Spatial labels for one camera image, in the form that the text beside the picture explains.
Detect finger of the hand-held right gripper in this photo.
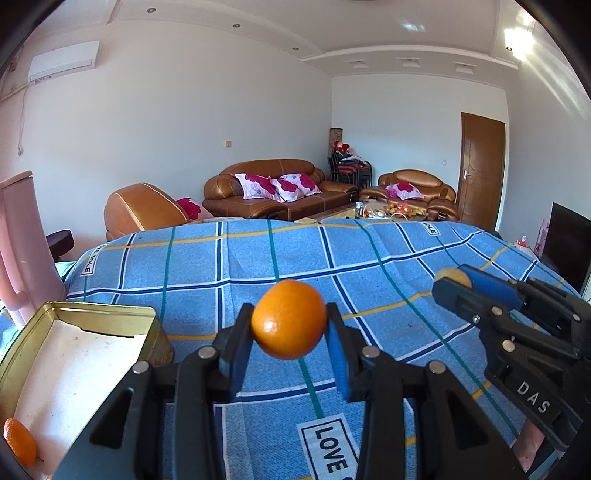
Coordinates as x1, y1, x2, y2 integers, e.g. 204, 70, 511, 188
459, 264, 583, 325
433, 277, 581, 376

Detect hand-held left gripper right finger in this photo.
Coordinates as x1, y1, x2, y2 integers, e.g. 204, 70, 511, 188
324, 302, 532, 480

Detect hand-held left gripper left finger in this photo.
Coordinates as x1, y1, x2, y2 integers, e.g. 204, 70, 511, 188
51, 302, 256, 480

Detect small tan longan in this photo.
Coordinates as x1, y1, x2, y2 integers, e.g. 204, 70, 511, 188
436, 268, 472, 289

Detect orange mandarin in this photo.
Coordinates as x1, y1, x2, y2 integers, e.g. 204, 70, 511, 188
2, 418, 38, 468
250, 279, 328, 361

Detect gold rectangular tin box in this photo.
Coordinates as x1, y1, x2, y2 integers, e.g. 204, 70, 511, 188
0, 301, 175, 480

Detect person's right hand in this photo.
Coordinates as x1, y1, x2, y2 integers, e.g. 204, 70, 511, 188
510, 422, 561, 480

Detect black television screen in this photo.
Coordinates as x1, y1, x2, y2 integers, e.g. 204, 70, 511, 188
540, 202, 591, 291

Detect blue plaid cloth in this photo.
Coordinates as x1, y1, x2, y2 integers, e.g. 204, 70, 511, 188
55, 217, 585, 480

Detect brown wooden door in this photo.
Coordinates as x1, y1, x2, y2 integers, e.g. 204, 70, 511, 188
459, 112, 507, 232

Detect white red floral pillow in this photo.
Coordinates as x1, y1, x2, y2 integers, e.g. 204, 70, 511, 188
385, 182, 426, 200
235, 172, 282, 201
272, 173, 322, 203

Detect brown leather armchair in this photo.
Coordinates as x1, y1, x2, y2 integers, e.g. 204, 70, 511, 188
359, 170, 460, 223
104, 183, 188, 241

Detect cluttered coffee table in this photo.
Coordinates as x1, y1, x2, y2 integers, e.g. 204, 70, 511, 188
295, 200, 428, 224

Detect stacked dark chairs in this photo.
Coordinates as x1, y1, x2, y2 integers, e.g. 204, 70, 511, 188
328, 154, 373, 188

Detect brown leather sofa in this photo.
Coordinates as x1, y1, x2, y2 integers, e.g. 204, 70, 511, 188
202, 159, 360, 221

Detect dark chair seat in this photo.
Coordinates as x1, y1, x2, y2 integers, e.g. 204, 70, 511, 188
45, 229, 75, 261

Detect pink kettle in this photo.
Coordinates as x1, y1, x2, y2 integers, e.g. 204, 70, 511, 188
0, 171, 68, 326

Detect white air conditioner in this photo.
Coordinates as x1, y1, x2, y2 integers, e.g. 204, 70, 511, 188
28, 41, 101, 84

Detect air conditioner cable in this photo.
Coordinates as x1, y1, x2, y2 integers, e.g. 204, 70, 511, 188
16, 85, 26, 155

